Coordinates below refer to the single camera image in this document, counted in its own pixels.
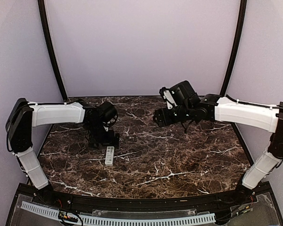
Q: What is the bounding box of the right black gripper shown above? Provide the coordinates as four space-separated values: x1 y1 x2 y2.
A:
153 104 193 126

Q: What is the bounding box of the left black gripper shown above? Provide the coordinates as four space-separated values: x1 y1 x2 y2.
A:
86 121 119 148

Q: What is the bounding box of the white remote control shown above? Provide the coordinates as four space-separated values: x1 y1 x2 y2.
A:
105 146 115 166

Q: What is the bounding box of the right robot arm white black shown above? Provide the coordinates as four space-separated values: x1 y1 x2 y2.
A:
153 81 283 204

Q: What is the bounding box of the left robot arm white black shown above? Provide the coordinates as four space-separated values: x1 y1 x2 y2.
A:
5 98 120 205

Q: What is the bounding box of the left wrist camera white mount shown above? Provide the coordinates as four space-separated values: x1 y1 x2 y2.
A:
102 117 117 131

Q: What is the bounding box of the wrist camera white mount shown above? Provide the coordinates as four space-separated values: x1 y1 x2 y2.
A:
102 117 117 131
159 87 177 110

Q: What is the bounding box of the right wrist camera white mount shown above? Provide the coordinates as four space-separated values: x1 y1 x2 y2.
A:
159 87 177 110

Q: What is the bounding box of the black front rail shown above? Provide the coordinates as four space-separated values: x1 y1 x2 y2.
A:
30 191 250 213

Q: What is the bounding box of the white slotted cable duct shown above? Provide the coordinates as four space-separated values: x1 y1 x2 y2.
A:
21 202 216 226

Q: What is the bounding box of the right black frame post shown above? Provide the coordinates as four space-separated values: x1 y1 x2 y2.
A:
220 0 247 96

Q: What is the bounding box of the black frame post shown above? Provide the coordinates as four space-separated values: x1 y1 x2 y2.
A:
37 0 68 101
220 0 247 96

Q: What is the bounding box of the left black frame post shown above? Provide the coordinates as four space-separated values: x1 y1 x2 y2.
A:
37 0 68 101

